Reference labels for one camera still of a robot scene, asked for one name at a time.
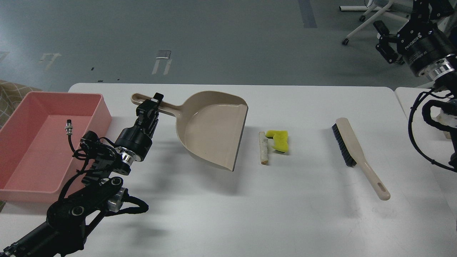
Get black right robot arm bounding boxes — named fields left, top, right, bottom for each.
left=373, top=19, right=456, bottom=172

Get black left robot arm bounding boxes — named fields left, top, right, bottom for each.
left=1, top=93, right=164, bottom=257

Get beige patterned cushion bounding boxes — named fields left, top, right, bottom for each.
left=0, top=80, right=41, bottom=127

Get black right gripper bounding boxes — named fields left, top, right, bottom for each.
left=373, top=19, right=456, bottom=77

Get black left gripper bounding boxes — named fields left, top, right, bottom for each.
left=114, top=93, right=164, bottom=162

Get toast bread slice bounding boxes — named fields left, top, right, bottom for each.
left=258, top=131, right=269, bottom=165

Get yellow green sponge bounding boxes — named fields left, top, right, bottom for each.
left=265, top=130, right=289, bottom=153

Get white office chair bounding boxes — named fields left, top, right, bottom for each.
left=340, top=0, right=413, bottom=46

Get beige plastic dustpan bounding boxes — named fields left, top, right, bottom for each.
left=131, top=91, right=248, bottom=172

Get pink plastic bin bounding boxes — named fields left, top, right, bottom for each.
left=0, top=92, right=112, bottom=203

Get beige hand brush black bristles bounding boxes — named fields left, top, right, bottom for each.
left=332, top=117, right=391, bottom=201

